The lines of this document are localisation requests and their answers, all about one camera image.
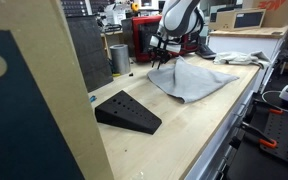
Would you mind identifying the black perforated board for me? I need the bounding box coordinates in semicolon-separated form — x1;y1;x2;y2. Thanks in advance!
259;111;288;168

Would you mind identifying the metal drawer handle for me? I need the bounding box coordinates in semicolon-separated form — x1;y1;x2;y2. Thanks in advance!
233;102;249;118

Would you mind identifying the cardboard box with red print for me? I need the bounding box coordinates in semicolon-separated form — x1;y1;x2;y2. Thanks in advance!
242;0;288;28

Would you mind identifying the grey ribbed cloth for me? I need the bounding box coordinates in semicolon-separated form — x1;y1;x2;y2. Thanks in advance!
146;55;240;104

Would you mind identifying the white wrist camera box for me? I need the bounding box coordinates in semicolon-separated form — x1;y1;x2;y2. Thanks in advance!
149;34;183;55

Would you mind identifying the black clamp with orange grip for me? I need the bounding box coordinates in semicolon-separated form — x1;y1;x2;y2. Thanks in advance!
253;98;284;116
239;121;279;149

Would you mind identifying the cardboard box with black panel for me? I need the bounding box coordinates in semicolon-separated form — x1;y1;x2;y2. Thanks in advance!
209;8;267;32

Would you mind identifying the white cable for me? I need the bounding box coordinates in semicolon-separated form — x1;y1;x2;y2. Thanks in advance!
261;89;288;116

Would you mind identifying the dark grey sneaker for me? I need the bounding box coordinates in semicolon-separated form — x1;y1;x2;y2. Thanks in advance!
195;43;218;60

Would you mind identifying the dark grey leaning panel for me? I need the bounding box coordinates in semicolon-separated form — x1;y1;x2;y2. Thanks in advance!
66;15;114;93

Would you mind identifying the white fluffy towel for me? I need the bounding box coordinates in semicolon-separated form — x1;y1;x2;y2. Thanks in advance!
212;50;272;70

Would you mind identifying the grey metal cylinder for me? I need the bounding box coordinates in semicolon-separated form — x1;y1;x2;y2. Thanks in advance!
109;43;132;76

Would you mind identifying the large cardboard box dark label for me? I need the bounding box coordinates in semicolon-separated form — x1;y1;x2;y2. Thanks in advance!
0;0;115;180

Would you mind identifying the white cabinet with wooden top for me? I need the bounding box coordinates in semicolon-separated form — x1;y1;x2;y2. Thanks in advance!
207;25;288;94

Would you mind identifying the black parts drawer cabinet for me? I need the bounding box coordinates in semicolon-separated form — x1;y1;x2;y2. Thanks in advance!
61;0;89;17

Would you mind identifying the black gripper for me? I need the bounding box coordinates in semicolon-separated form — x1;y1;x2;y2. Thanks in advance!
151;46;173;70

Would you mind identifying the red and black microwave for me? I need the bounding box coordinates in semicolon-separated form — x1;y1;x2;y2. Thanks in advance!
131;14;202;63

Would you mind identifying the black wedge block with holes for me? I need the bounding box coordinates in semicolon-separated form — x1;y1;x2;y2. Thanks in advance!
94;89;163;135

